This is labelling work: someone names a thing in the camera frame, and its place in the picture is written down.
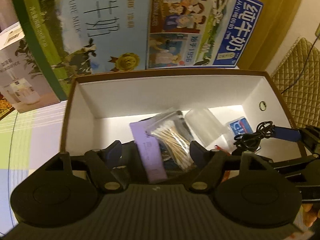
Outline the clear plastic cup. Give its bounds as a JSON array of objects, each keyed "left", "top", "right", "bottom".
[{"left": 184, "top": 108, "right": 228, "bottom": 147}]

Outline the black usb cable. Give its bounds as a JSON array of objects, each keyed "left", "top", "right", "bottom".
[{"left": 233, "top": 121, "right": 276, "bottom": 152}]

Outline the blue dental floss box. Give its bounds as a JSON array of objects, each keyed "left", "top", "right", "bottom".
[{"left": 224, "top": 116, "right": 253, "bottom": 151}]

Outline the purple cream tube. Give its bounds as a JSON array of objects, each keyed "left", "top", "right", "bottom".
[{"left": 130, "top": 120, "right": 168, "bottom": 183}]

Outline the bag of cotton swabs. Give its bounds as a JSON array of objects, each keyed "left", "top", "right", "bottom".
[{"left": 145, "top": 109, "right": 195, "bottom": 172}]

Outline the red snack packet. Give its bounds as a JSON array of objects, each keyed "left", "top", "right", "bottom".
[{"left": 214, "top": 145, "right": 233, "bottom": 184}]

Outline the black shaver box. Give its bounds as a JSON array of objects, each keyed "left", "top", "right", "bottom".
[{"left": 120, "top": 141, "right": 148, "bottom": 184}]

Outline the striped knitted sock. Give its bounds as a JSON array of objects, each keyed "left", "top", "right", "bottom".
[{"left": 159, "top": 111, "right": 194, "bottom": 172}]

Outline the person's right hand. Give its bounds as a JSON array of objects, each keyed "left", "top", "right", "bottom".
[{"left": 302, "top": 203, "right": 319, "bottom": 228}]

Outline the brown cardboard storage box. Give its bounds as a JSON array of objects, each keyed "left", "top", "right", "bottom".
[{"left": 59, "top": 68, "right": 308, "bottom": 181}]

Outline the quilted cushioned chair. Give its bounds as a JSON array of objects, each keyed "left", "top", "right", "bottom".
[{"left": 271, "top": 37, "right": 319, "bottom": 128}]

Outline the checkered tablecloth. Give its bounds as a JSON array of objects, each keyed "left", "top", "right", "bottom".
[{"left": 1, "top": 101, "right": 66, "bottom": 236}]

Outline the red gift box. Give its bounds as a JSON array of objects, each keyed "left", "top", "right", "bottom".
[{"left": 0, "top": 94, "right": 15, "bottom": 120}]

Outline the white humidifier box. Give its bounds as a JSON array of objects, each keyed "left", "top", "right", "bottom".
[{"left": 0, "top": 22, "right": 60, "bottom": 113}]

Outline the green milk carton box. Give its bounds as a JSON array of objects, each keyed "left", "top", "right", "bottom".
[{"left": 12, "top": 0, "right": 150, "bottom": 100}]

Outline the wooden wardrobe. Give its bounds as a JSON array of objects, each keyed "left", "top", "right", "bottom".
[{"left": 237, "top": 0, "right": 301, "bottom": 71}]

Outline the blue milk carton box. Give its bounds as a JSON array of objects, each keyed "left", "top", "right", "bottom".
[{"left": 146, "top": 0, "right": 263, "bottom": 69}]

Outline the black power cord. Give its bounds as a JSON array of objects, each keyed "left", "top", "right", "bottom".
[{"left": 281, "top": 22, "right": 320, "bottom": 95}]

